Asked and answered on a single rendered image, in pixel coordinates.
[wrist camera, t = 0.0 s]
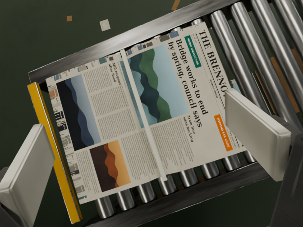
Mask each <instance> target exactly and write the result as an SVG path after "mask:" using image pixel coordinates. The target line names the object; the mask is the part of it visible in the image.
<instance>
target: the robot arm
mask: <svg viewBox="0 0 303 227"><path fill-rule="evenodd" d="M225 125H226V126H227V127H228V128H229V129H230V131H231V132H232V133H233V134H234V135H235V136H236V137H237V139H238V140H239V141H240V142H241V143H242V144H243V145H244V147H245V148H246V149H247V150H248V151H249V152H250V154H251V155H252V156H253V157H254V158H255V159H256V160H257V162H258V163H259V164H260V165H261V166H262V167H263V168H264V169H265V170H266V171H267V173H268V174H269V175H270V176H271V177H272V178H273V179H274V180H275V181H276V182H278V181H282V183H281V186H280V191H279V194H278V197H277V201H276V204H275V208H274V211H273V215H272V218H271V222H270V225H269V226H267V227H303V133H302V132H301V131H299V130H298V129H296V128H295V127H294V126H292V125H290V124H289V123H288V122H286V121H285V120H284V119H283V118H281V117H278V116H275V115H268V114H266V113H265V112H264V111H262V110H261V109H260V108H258V107H257V106H256V105H255V104H253V103H252V102H251V101H249V100H248V99H247V98H245V97H244V96H243V95H242V94H240V93H239V92H237V91H236V90H235V89H234V88H231V89H226V90H225ZM54 161H55V155H54V152H53V149H52V147H51V144H50V141H49V138H48V135H47V132H46V129H45V126H44V125H43V124H42V123H40V124H35V125H33V127H32V129H31V130H30V132H29V134H28V136H27V137H26V139H25V141H24V143H23V144H22V146H21V148H20V150H19V151H18V153H17V155H16V156H15V158H14V160H13V162H12V163H11V165H10V166H9V167H5V168H3V169H2V170H1V171H0V227H33V225H34V222H35V219H36V216H37V212H38V210H39V207H40V204H41V200H42V198H43V194H44V191H45V188H46V185H47V182H48V179H49V176H50V173H51V170H52V167H53V164H54Z"/></svg>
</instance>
